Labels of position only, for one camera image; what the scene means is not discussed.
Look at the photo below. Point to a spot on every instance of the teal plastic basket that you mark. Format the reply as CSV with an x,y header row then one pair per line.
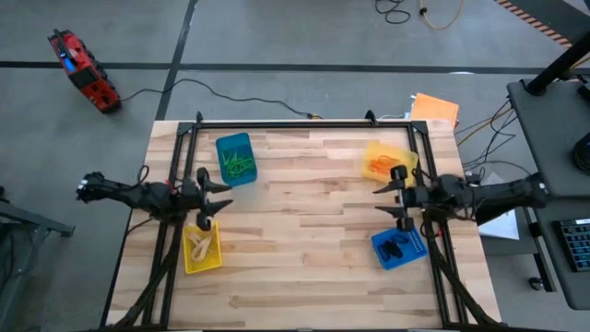
x,y
226,143

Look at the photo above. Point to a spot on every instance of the orange clip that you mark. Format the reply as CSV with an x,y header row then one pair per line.
x,y
379,168
385,170
382,161

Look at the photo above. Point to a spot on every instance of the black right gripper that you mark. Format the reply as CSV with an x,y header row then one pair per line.
x,y
402,198

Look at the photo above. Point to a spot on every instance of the black backlit keyboard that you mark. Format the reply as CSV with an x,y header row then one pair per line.
x,y
576,244

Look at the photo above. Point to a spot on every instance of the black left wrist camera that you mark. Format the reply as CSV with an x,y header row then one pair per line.
x,y
191,197

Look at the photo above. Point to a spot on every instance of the grey metal stand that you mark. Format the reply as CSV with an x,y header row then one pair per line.
x,y
27,219

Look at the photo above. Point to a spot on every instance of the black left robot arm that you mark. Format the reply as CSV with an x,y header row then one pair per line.
x,y
138,196

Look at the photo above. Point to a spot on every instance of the yellow perforated plastic basket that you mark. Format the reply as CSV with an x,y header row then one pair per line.
x,y
191,267

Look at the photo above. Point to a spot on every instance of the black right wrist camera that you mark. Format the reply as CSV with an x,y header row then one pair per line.
x,y
417,198

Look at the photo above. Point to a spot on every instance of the green stick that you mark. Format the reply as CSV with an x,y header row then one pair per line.
x,y
239,169

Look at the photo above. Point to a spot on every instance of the black caster wheel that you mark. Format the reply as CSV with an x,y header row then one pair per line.
x,y
536,283

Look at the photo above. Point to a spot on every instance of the blue perforated plastic basket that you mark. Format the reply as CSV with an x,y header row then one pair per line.
x,y
415,256

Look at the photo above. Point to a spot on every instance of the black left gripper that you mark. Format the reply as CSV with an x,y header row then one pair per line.
x,y
202,198

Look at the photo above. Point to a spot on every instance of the yellow translucent plastic basket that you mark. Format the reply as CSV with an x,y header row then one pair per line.
x,y
373,150

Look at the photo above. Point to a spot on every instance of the cream translucent rubber band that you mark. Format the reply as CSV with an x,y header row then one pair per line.
x,y
193,234
208,244

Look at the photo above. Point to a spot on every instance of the red black portable device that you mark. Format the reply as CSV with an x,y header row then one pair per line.
x,y
85,76

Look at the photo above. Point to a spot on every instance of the orange black striped strip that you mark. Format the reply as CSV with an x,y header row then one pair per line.
x,y
530,20

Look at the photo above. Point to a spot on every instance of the black round desk object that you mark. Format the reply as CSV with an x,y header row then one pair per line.
x,y
583,154

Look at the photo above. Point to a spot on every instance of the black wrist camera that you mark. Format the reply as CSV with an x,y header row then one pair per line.
x,y
417,198
191,197

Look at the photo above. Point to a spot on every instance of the green clip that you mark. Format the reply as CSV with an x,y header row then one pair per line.
x,y
227,163

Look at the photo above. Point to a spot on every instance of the grey side desk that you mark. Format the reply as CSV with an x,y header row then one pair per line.
x,y
548,129

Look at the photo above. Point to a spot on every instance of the white paper sheet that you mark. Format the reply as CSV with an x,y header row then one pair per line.
x,y
504,228

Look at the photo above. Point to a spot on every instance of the black round pole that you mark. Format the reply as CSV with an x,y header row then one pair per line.
x,y
553,69

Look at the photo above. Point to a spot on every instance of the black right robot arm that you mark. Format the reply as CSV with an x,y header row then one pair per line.
x,y
498,193

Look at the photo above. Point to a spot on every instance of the orange paper folder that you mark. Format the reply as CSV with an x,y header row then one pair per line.
x,y
435,110

